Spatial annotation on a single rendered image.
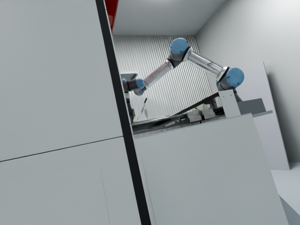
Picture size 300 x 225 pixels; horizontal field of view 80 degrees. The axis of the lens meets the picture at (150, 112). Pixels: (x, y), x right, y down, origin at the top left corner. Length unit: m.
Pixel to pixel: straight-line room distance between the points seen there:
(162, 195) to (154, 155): 0.14
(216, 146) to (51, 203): 0.60
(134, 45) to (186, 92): 1.53
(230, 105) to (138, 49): 3.34
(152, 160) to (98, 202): 0.29
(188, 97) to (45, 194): 3.82
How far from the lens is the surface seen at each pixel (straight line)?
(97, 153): 0.42
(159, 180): 0.67
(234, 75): 1.28
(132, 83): 1.24
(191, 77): 4.35
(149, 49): 4.20
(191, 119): 1.03
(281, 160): 3.26
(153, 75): 1.37
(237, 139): 0.87
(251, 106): 1.33
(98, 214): 0.44
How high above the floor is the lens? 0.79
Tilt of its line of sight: 10 degrees up
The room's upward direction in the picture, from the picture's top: 13 degrees counter-clockwise
